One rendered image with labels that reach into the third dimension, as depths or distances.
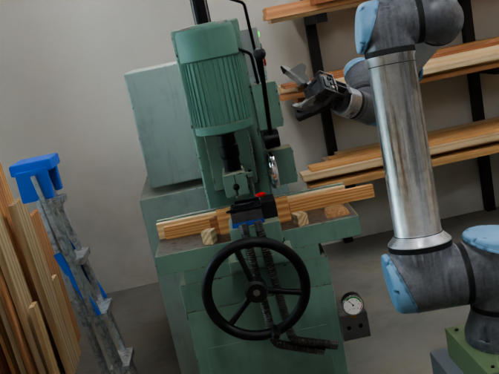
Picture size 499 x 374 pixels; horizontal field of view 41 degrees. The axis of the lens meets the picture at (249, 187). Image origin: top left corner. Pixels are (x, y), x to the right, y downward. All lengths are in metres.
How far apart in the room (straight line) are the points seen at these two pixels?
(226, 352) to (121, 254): 2.52
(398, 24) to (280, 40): 2.77
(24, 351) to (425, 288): 2.08
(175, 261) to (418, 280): 0.71
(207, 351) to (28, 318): 1.36
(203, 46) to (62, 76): 2.49
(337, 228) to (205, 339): 0.51
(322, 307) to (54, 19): 2.86
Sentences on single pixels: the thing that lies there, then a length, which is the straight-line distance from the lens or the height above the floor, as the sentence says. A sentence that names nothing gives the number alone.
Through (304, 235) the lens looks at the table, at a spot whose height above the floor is 0.87.
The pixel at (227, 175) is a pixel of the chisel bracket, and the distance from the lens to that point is 1.98.
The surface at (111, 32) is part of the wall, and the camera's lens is 4.27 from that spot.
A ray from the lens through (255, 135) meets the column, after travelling 2.19.
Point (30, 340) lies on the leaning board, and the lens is 3.24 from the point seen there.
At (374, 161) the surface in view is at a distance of 3.97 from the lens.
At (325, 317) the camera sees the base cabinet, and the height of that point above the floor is 0.61.
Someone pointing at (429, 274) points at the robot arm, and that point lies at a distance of 1.58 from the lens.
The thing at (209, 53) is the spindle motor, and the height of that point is 1.43.
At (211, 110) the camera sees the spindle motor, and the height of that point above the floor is 1.27.
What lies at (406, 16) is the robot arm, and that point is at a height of 1.43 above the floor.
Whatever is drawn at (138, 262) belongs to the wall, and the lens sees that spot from 4.48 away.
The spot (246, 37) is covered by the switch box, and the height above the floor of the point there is 1.45.
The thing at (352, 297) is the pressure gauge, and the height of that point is 0.68.
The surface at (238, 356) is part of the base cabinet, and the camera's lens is 2.04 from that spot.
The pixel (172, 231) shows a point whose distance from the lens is 2.06.
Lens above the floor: 1.45
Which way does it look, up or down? 13 degrees down
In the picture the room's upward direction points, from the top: 12 degrees counter-clockwise
